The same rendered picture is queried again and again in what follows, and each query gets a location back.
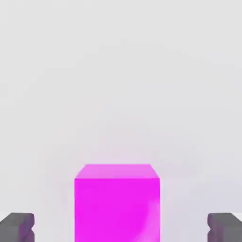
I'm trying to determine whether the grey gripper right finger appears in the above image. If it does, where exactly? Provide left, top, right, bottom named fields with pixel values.
left=207, top=212, right=242, bottom=242

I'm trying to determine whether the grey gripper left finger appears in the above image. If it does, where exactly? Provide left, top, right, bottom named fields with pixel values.
left=0, top=212, right=35, bottom=242

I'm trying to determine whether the small magenta cube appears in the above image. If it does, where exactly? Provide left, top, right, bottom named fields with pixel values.
left=74, top=164, right=161, bottom=242

